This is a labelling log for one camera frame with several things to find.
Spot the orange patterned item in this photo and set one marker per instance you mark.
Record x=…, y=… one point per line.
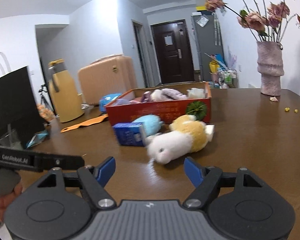
x=46, y=113

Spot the blue carton box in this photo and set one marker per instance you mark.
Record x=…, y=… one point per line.
x=128, y=134

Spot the dark brown entrance door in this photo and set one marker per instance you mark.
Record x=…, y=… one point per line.
x=171, y=63

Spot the dried pink roses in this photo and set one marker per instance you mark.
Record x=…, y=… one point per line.
x=255, y=21

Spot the blue plush toy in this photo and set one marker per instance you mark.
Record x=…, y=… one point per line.
x=150, y=123

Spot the white paper notice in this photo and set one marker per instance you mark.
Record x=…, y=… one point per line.
x=168, y=40

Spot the crumpled blue wrapper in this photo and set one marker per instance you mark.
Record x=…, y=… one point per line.
x=36, y=139

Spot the dark interior door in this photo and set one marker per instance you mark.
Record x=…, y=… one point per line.
x=140, y=55

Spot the yellow thermos jug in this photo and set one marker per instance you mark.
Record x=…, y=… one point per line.
x=65, y=97

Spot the black camera tripod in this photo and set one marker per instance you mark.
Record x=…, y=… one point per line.
x=43, y=92

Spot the clear plastic item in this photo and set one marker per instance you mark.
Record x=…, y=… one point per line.
x=196, y=93

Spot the grey refrigerator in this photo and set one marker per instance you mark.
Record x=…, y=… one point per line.
x=207, y=55

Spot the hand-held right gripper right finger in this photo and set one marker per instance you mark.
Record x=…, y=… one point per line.
x=192, y=172

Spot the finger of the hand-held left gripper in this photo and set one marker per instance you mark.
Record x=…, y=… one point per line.
x=62, y=162

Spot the lilac satin scrunchie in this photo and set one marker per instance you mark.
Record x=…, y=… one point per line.
x=122, y=102

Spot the purple feather decoration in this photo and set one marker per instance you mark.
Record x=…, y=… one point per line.
x=232, y=57

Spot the cluttered storage cart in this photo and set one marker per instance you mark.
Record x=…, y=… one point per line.
x=225, y=78

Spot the pink textured vase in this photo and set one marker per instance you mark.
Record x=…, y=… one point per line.
x=268, y=75

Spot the black paper bag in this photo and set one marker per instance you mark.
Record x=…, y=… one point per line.
x=12, y=100

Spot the white and yellow plush toy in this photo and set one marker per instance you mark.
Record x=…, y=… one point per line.
x=180, y=140

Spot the person's left hand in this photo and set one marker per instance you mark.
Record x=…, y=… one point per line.
x=1, y=206

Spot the blue tissue packet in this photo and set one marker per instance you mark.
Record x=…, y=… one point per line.
x=108, y=99

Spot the peach ribbed suitcase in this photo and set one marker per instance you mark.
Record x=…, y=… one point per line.
x=100, y=80

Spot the yellow box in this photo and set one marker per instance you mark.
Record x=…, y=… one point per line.
x=200, y=8

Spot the fallen pink petal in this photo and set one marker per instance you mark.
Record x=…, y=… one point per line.
x=273, y=99

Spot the clear plastic bag on refrigerator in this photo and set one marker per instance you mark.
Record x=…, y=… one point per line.
x=202, y=21

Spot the red cardboard box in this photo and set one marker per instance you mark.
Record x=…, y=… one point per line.
x=160, y=110

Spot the white round ball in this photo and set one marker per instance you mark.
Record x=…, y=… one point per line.
x=156, y=95

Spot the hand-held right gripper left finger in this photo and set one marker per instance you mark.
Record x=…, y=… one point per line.
x=107, y=169

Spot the purple satin scrunchie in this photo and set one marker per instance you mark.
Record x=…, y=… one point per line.
x=146, y=97

